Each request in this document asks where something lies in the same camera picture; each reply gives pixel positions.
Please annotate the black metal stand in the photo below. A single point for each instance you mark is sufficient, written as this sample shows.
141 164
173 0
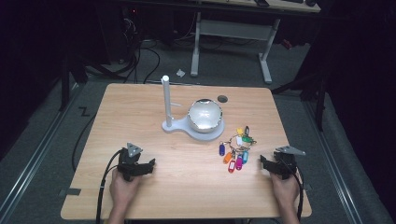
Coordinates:
64 84
320 102

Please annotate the silver metal bowl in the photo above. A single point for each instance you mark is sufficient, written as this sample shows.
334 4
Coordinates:
205 116

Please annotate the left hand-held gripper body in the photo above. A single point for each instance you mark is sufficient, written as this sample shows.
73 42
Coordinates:
128 165

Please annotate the black flat device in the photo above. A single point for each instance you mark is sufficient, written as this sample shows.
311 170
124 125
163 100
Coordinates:
261 2

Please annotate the black computer mouse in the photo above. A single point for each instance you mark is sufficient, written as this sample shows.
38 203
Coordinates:
310 2

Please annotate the dark round table grommet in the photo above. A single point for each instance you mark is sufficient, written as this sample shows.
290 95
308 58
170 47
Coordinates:
222 99

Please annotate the person's right hand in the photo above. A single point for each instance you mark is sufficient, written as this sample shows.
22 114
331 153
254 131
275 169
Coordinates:
285 191

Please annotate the white stand with pole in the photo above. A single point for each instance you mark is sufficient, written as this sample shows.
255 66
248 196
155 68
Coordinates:
179 126

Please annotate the desk with white legs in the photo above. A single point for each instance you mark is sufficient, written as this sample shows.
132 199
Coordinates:
232 29

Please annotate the person's left hand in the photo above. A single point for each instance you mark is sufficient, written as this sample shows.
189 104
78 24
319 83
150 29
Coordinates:
122 189

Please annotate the metal floor rail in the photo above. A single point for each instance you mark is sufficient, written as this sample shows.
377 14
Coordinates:
334 165
34 161

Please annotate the small red object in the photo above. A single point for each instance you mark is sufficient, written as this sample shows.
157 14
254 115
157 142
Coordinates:
287 44

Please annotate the dark computer case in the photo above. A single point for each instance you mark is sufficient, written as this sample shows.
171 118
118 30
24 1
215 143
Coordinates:
116 34

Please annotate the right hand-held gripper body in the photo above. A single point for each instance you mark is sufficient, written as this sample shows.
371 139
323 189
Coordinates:
285 161

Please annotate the grey tape strip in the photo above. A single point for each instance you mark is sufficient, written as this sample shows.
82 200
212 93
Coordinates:
73 192

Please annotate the white paper scrap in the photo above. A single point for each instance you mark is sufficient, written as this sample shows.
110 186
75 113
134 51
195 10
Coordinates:
180 73

